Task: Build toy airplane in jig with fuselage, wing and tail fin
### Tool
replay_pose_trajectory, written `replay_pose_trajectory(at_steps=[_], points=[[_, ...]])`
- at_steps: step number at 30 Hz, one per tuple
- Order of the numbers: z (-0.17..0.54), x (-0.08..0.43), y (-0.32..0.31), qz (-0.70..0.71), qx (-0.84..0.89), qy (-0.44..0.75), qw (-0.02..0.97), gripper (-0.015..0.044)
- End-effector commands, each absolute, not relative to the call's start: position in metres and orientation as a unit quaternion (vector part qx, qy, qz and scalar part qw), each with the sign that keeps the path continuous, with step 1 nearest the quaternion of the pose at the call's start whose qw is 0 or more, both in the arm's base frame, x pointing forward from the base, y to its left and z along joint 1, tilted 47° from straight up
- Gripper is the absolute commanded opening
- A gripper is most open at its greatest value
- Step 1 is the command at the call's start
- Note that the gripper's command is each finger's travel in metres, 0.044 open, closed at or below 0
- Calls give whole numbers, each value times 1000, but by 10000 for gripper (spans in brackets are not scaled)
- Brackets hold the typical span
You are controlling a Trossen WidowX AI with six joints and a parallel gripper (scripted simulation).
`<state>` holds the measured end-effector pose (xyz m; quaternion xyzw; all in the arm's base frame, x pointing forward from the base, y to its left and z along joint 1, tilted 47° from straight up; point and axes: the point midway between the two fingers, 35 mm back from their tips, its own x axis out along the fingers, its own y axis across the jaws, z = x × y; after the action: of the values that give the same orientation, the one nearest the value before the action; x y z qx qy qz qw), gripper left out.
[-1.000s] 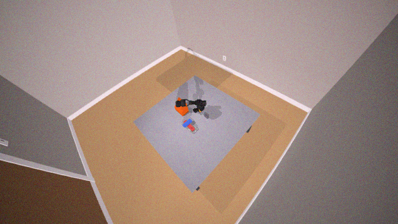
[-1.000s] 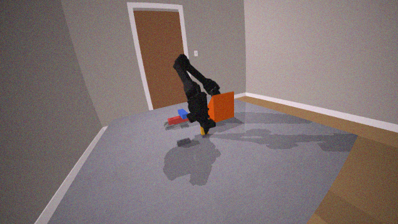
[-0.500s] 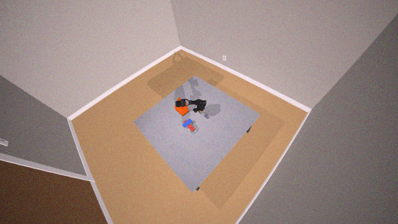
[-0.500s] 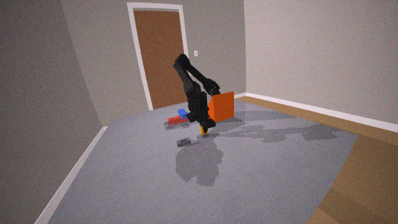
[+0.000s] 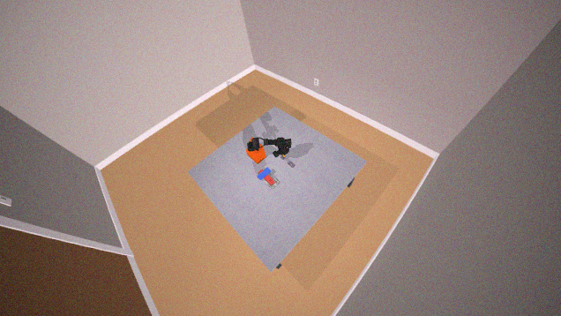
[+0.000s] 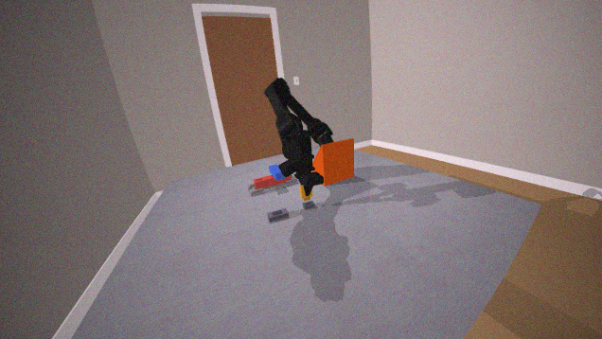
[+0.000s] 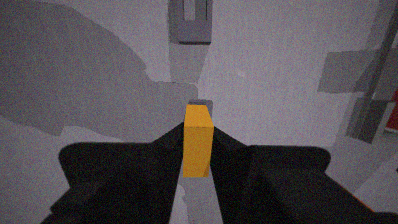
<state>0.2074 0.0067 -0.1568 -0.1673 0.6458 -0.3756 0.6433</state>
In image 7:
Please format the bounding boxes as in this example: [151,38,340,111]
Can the orange-yellow rectangular block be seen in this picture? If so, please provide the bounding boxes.
[183,104,214,177]

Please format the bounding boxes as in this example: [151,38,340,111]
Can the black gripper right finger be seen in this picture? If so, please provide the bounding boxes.
[210,126,331,224]

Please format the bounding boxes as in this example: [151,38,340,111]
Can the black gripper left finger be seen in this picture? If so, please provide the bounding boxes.
[59,122,184,224]

